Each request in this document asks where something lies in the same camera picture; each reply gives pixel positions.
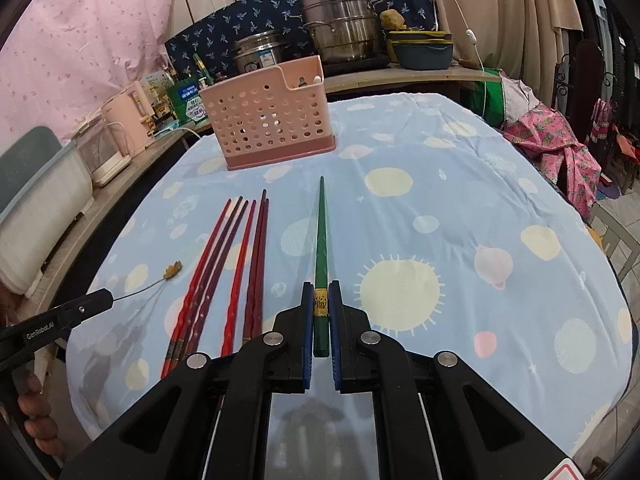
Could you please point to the dark maroon chopstick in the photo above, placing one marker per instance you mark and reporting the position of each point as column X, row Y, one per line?
column 254, row 270
column 212, row 270
column 222, row 265

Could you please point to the green plastic canister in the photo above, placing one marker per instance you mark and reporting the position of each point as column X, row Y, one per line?
column 190, row 102

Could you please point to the white plastic storage bin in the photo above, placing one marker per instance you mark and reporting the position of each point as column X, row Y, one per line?
column 35, row 210

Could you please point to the brown loofah sponge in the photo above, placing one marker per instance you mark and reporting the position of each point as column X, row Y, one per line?
column 392, row 19

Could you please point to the navy leaf print cloth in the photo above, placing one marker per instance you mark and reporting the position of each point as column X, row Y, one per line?
column 260, row 15

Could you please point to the wooden counter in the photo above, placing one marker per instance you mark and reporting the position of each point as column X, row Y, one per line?
column 415, row 74

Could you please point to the pink pineapple print cloth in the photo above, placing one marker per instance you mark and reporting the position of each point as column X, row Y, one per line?
column 550, row 155

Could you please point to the pink spotted curtain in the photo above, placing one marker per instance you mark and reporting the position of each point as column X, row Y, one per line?
column 80, row 45

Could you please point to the yellow bowl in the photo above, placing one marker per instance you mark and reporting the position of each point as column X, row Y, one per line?
column 420, row 36

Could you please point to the steel rice cooker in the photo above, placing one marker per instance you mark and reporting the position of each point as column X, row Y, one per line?
column 257, row 52

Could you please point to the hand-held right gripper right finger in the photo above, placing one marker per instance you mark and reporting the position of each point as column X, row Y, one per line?
column 337, row 355

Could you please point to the person's left hand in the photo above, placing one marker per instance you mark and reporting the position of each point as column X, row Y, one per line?
column 37, row 415

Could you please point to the green chopstick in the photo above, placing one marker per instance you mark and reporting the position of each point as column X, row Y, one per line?
column 321, row 240

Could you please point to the pink electric kettle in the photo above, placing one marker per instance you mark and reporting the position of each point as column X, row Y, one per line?
column 127, row 110

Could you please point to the white clear blender appliance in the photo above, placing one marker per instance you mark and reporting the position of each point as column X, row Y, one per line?
column 102, row 152

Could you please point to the black induction cooker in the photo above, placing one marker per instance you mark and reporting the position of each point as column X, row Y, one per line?
column 357, row 61

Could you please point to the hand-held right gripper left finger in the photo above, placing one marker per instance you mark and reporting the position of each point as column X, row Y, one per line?
column 306, row 350

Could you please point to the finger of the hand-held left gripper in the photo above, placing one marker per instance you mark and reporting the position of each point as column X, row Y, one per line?
column 60, row 317

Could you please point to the green bag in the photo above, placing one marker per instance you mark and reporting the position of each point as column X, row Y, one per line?
column 495, row 100

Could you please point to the beige curtain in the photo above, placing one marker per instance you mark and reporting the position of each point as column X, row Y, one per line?
column 500, row 0

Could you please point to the dark metal chair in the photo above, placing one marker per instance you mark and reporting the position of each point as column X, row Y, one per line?
column 587, row 85

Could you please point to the stacked steel steamer pot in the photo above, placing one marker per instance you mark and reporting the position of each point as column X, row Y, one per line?
column 342, row 20

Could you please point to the pink perforated utensil basket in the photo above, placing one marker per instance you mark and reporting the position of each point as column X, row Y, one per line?
column 265, row 110

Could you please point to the blue bowl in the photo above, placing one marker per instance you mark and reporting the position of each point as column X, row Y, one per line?
column 422, row 56

